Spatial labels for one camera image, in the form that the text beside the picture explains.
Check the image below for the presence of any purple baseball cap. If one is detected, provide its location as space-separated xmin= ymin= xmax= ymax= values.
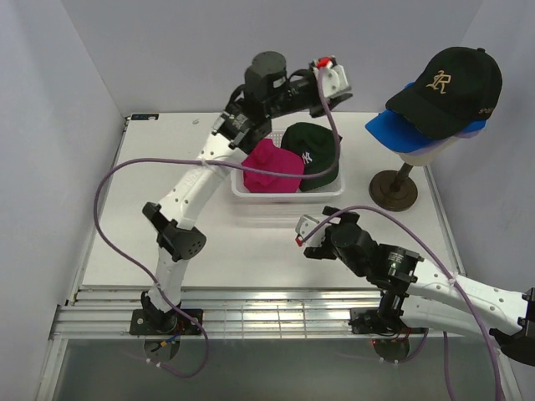
xmin=400 ymin=81 xmax=488 ymax=145

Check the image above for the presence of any black baseball cap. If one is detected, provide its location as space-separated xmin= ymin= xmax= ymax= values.
xmin=385 ymin=47 xmax=502 ymax=140

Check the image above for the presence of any blue baseball cap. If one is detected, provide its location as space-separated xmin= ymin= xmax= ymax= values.
xmin=364 ymin=110 xmax=487 ymax=153

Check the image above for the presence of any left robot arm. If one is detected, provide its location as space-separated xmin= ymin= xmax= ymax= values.
xmin=141 ymin=51 xmax=352 ymax=334

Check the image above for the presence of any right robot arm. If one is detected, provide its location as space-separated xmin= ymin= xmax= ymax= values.
xmin=295 ymin=206 xmax=534 ymax=366

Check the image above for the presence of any brown round stand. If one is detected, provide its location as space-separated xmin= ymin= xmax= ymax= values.
xmin=369 ymin=163 xmax=418 ymax=212

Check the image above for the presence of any dark green baseball cap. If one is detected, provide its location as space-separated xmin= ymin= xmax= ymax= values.
xmin=281 ymin=122 xmax=335 ymax=175

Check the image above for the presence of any beige mannequin head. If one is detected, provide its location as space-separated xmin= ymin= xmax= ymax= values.
xmin=396 ymin=137 xmax=458 ymax=167

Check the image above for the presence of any clear plastic bin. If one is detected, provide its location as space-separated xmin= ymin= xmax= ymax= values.
xmin=231 ymin=130 xmax=344 ymax=203

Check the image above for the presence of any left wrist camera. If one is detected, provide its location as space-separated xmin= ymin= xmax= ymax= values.
xmin=310 ymin=56 xmax=351 ymax=99

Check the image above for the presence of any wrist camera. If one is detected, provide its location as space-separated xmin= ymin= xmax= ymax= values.
xmin=295 ymin=215 xmax=325 ymax=247
xmin=310 ymin=56 xmax=351 ymax=99

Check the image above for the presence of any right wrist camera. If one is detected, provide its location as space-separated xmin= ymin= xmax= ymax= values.
xmin=295 ymin=215 xmax=325 ymax=247

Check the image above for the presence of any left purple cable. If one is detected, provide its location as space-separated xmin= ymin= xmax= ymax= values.
xmin=94 ymin=70 xmax=340 ymax=379

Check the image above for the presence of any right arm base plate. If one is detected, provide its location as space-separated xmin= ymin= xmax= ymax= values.
xmin=348 ymin=307 xmax=425 ymax=338

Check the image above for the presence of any aluminium rail frame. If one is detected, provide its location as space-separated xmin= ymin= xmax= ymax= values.
xmin=35 ymin=112 xmax=523 ymax=401

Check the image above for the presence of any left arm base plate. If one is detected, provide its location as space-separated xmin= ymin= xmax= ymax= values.
xmin=129 ymin=309 xmax=201 ymax=336

